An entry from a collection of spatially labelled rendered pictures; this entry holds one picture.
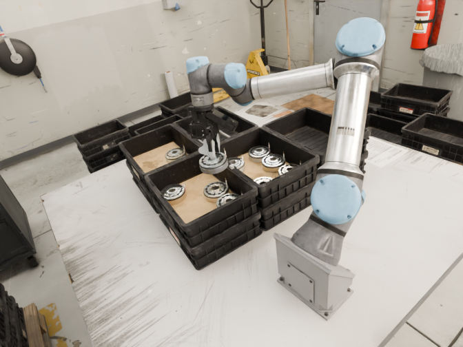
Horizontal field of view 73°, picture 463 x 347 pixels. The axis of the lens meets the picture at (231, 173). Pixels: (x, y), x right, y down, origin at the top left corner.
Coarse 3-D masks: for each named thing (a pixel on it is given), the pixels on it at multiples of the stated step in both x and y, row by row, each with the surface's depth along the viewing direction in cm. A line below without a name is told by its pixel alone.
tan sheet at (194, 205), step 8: (200, 176) 141; (208, 176) 140; (192, 184) 137; (200, 184) 136; (192, 192) 132; (200, 192) 131; (232, 192) 128; (184, 200) 128; (192, 200) 127; (200, 200) 126; (176, 208) 125; (184, 208) 124; (192, 208) 123; (200, 208) 122; (208, 208) 122; (184, 216) 120; (192, 216) 119
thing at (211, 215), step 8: (184, 160) 135; (240, 176) 119; (152, 184) 124; (248, 184) 114; (160, 192) 118; (248, 192) 110; (256, 192) 111; (160, 200) 117; (232, 200) 108; (240, 200) 108; (168, 208) 109; (216, 208) 105; (224, 208) 106; (232, 208) 108; (176, 216) 105; (200, 216) 103; (208, 216) 103; (216, 216) 105; (184, 224) 101; (192, 224) 101; (200, 224) 103
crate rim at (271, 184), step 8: (256, 128) 150; (264, 128) 149; (240, 136) 146; (280, 136) 140; (296, 144) 133; (312, 152) 126; (312, 160) 121; (296, 168) 118; (304, 168) 119; (248, 176) 118; (280, 176) 115; (288, 176) 116; (256, 184) 113; (264, 184) 113; (272, 184) 113
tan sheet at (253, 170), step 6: (240, 156) 150; (246, 156) 150; (246, 162) 145; (252, 162) 144; (258, 162) 143; (246, 168) 141; (252, 168) 140; (258, 168) 140; (246, 174) 137; (252, 174) 136; (258, 174) 136; (264, 174) 135; (270, 174) 135; (276, 174) 134
